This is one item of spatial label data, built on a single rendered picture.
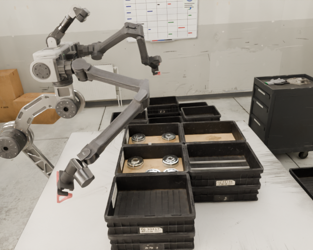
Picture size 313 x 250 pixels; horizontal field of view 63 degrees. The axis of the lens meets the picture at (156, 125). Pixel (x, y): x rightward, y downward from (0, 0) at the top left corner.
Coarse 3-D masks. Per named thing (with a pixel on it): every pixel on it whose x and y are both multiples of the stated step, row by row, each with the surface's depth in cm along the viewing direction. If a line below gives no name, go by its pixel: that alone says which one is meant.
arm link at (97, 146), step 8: (136, 96) 120; (144, 96) 120; (136, 104) 121; (128, 112) 119; (136, 112) 121; (120, 120) 117; (128, 120) 119; (112, 128) 115; (120, 128) 117; (104, 136) 113; (112, 136) 114; (88, 144) 110; (96, 144) 110; (104, 144) 112; (96, 152) 110; (88, 160) 109
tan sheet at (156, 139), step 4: (148, 136) 191; (152, 136) 191; (156, 136) 190; (160, 136) 190; (176, 136) 189; (148, 140) 186; (152, 140) 185; (156, 140) 185; (160, 140) 185; (176, 140) 184
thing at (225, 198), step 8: (192, 192) 142; (200, 192) 142; (208, 192) 142; (216, 192) 142; (224, 192) 142; (232, 192) 142; (240, 192) 142; (248, 192) 142; (256, 192) 142; (200, 200) 145; (208, 200) 145; (216, 200) 144; (224, 200) 144; (232, 200) 144; (240, 200) 143; (248, 200) 143; (256, 200) 143
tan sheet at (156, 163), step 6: (126, 162) 162; (144, 162) 161; (150, 162) 161; (156, 162) 161; (180, 162) 160; (126, 168) 157; (144, 168) 156; (150, 168) 156; (156, 168) 155; (162, 168) 155; (168, 168) 155; (174, 168) 154; (180, 168) 154
